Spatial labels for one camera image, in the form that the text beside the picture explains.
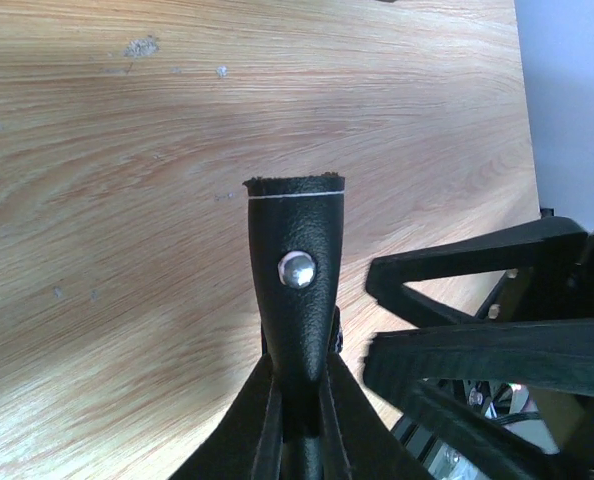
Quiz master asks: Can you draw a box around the black leather card holder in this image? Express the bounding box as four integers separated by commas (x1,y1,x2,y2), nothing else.
175,173,428,479

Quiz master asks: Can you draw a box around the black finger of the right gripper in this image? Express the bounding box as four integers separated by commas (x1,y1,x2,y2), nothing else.
366,216,588,325
363,319,594,479

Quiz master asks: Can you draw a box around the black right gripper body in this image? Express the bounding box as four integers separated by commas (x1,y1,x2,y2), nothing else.
386,226,594,480

